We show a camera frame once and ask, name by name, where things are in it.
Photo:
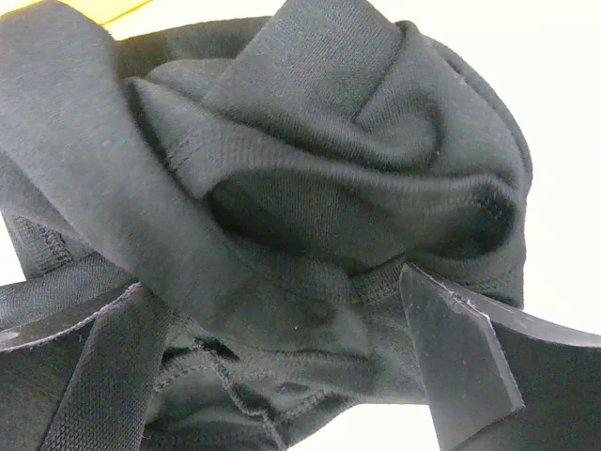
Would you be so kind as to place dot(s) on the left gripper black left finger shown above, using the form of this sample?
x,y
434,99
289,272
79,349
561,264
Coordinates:
x,y
72,381

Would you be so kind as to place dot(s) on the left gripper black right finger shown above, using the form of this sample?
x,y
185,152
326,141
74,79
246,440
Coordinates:
x,y
497,378

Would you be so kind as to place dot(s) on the black tank top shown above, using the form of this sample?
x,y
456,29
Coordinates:
x,y
264,180

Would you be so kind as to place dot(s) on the yellow plastic tray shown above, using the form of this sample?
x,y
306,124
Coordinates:
x,y
105,11

